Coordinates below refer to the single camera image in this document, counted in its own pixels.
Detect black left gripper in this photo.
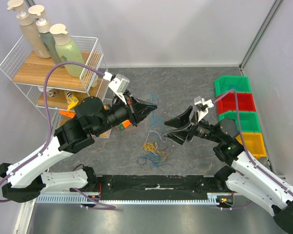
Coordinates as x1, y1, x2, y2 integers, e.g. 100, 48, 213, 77
94, 90, 158, 137

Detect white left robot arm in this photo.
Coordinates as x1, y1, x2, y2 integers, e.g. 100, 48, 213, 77
0, 92, 157, 203

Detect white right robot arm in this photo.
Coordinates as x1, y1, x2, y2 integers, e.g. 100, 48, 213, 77
164, 106, 293, 234

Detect orange yellow crayon box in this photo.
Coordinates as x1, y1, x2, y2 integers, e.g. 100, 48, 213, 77
116, 120, 131, 131

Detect lower green storage bin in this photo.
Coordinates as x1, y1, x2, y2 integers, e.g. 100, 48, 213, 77
219, 111, 262, 133

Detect green storage bin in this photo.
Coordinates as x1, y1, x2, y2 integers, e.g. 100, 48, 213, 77
219, 111, 262, 133
214, 76, 252, 96

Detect red storage bin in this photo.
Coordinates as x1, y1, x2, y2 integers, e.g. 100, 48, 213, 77
217, 93, 256, 114

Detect yellow snack bag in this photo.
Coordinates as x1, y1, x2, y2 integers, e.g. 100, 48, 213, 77
64, 90, 79, 111

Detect orange boxes on shelf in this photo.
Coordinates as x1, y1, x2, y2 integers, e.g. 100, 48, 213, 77
59, 103, 113, 137

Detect top green storage bin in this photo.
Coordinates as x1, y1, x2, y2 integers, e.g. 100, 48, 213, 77
214, 76, 252, 96

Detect yellow storage bin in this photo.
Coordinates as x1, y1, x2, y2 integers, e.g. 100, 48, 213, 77
242, 132, 267, 159

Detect white cup on shelf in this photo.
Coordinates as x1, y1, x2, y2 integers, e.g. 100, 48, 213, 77
38, 86, 58, 98

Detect light green pump bottle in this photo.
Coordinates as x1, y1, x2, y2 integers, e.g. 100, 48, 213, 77
50, 23, 84, 64

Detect grey-green pump bottle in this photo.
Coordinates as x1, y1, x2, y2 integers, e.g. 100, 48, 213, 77
28, 5, 61, 64

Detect beige pump bottle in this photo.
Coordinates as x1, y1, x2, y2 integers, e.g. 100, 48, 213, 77
7, 0, 51, 59

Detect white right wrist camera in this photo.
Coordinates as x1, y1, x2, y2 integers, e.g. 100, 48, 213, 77
194, 96, 214, 122

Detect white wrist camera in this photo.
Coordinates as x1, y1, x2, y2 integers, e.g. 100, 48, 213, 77
194, 96, 214, 122
103, 72, 130, 104

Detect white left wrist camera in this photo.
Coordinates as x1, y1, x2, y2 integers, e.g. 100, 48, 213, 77
103, 72, 130, 104

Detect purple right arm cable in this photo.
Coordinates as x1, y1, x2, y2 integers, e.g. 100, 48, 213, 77
213, 89, 293, 212

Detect grey cable duct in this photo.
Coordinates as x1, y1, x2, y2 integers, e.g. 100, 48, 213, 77
35, 194, 220, 205

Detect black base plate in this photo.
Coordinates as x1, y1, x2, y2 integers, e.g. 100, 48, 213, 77
80, 175, 232, 200

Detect white wire shelf rack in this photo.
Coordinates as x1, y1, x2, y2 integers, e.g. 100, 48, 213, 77
0, 36, 113, 128

